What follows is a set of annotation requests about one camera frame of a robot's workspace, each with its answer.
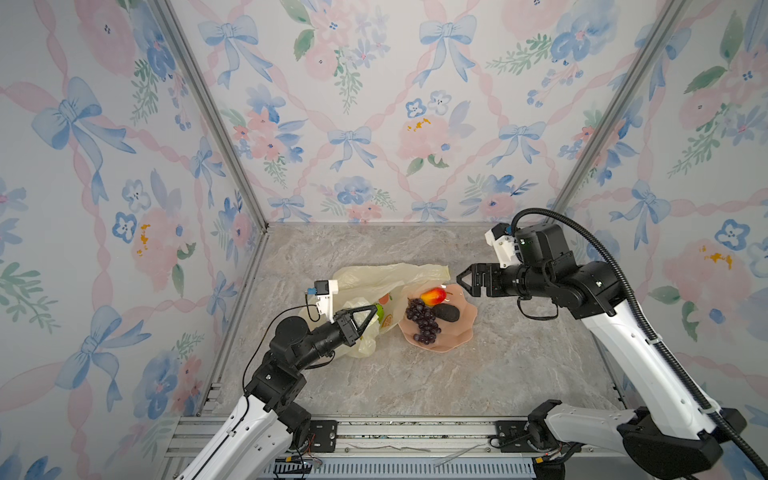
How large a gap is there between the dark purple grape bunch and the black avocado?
0.01 metres

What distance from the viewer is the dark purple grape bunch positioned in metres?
0.87

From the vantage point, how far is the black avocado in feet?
3.04
